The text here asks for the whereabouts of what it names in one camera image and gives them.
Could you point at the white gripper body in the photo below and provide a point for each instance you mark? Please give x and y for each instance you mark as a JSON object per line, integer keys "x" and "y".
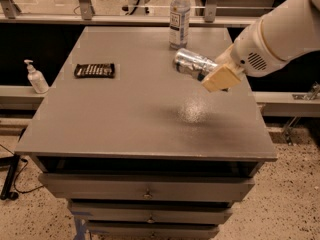
{"x": 250, "y": 52}

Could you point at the bottom grey drawer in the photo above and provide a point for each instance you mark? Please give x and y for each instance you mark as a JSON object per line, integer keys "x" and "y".
{"x": 153, "y": 230}

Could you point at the grey drawer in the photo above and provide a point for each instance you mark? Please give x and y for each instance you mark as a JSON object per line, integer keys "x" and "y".
{"x": 147, "y": 188}
{"x": 153, "y": 230}
{"x": 149, "y": 212}

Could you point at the grey drawer cabinet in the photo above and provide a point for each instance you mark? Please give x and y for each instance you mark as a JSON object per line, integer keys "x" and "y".
{"x": 147, "y": 120}

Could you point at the top grey drawer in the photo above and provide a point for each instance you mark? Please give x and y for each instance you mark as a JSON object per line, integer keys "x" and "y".
{"x": 147, "y": 188}

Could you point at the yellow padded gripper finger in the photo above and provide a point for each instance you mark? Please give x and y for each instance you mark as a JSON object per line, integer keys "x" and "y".
{"x": 225, "y": 57}
{"x": 222, "y": 77}

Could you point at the silver blue redbull can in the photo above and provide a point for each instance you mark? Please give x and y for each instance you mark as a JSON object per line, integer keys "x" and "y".
{"x": 193, "y": 64}

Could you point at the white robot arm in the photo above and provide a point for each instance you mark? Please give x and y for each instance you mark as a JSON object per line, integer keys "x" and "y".
{"x": 289, "y": 31}

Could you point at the metal railing bracket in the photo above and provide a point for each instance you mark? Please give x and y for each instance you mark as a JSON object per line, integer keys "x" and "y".
{"x": 311, "y": 95}

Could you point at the middle grey drawer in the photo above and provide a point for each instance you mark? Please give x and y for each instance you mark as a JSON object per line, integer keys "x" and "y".
{"x": 149, "y": 212}

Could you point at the clear plastic water bottle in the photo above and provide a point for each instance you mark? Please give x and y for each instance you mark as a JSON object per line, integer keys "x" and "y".
{"x": 179, "y": 23}

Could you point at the black snack packet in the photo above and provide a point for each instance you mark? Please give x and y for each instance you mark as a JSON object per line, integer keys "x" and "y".
{"x": 104, "y": 70}

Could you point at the white pump dispenser bottle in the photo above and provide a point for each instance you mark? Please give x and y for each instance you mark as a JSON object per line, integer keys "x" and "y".
{"x": 36, "y": 78}

